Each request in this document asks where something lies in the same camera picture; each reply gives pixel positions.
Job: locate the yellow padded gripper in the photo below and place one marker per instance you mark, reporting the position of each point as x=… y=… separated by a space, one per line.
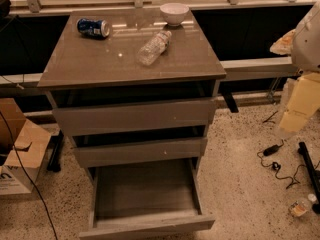
x=307 y=44

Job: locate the grey bottom drawer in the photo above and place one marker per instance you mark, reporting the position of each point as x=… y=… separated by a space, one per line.
x=135 y=201

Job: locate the grey drawer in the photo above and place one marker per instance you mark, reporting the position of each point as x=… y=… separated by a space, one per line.
x=98 y=156
x=135 y=201
x=79 y=121

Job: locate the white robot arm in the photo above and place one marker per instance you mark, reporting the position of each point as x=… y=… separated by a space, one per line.
x=306 y=43

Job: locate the grey middle drawer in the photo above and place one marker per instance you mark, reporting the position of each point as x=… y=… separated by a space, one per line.
x=98 y=156

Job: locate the grey drawer cabinet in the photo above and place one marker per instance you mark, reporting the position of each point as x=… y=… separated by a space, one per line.
x=86 y=71

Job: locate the grey top drawer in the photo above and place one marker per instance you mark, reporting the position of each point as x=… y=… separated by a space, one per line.
x=79 y=121

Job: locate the crumpled snack bag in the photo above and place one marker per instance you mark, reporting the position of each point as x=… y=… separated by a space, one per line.
x=283 y=46

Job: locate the white ceramic bowl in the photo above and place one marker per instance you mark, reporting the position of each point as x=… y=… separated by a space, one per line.
x=174 y=13

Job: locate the clear plastic water bottle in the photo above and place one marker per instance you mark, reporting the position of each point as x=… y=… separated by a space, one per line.
x=149 y=52

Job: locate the blue soda can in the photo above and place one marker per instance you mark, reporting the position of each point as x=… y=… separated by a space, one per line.
x=93 y=28

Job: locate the black stand leg left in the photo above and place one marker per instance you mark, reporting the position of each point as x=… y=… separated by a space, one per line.
x=55 y=147

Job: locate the brown cardboard box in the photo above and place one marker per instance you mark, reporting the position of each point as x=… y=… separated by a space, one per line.
x=23 y=146

